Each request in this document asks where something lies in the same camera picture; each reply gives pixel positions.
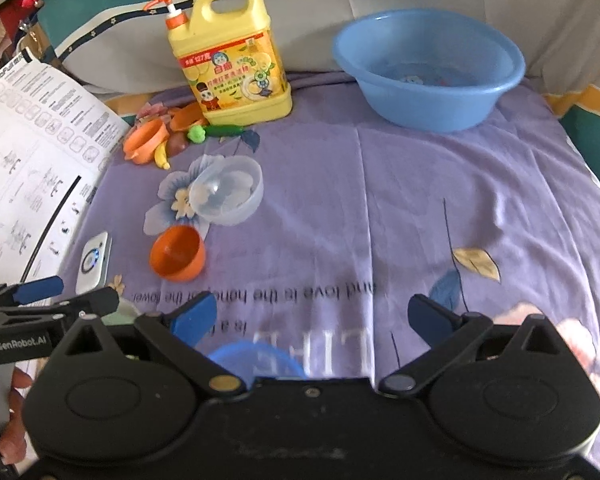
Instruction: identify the small blue translucent bowl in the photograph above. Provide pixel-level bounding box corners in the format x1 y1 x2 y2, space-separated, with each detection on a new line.
207 340 308 391

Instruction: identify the white printed instruction sheet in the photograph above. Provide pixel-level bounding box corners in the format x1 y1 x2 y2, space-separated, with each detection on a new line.
0 47 131 286

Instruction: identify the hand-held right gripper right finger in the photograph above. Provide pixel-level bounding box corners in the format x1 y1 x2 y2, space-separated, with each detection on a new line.
377 294 568 398

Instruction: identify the purple floral printed cloth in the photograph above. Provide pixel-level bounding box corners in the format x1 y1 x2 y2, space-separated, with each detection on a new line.
60 72 600 466

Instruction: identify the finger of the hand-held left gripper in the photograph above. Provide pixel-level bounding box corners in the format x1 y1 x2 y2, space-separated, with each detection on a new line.
0 287 121 333
0 275 65 309

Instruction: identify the clear plastic bowl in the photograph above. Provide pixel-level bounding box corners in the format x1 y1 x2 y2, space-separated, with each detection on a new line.
187 155 265 226

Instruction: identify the light orange handled bowl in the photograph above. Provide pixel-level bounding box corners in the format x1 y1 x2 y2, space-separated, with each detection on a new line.
122 119 171 165

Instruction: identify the deep orange bowl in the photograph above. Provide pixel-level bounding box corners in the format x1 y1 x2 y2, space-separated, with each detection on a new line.
149 225 207 282

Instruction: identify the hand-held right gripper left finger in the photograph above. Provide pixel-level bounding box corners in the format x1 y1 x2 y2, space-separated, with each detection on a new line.
50 291 248 398

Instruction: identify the teal grey star-striped pillow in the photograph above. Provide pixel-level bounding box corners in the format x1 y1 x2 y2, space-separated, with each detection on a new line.
40 0 600 96

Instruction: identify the large blue plastic basin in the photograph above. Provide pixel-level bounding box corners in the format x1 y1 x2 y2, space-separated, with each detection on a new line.
332 8 526 133

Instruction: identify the shallow orange bowl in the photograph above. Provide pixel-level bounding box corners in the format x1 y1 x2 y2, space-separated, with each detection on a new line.
169 101 210 131

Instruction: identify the green square plate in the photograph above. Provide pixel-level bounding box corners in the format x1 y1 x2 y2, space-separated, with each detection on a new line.
100 300 141 328

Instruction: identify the yellow detergent pump bottle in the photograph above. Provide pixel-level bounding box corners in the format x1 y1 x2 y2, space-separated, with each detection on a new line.
142 0 293 127

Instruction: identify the person's left hand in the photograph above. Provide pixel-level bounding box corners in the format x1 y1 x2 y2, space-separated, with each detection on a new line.
0 367 37 466

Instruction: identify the white power bank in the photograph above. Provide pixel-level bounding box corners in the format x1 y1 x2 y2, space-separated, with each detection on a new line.
75 231 113 292

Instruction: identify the brown toy fruit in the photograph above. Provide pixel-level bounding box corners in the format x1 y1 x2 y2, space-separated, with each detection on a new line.
166 132 192 156

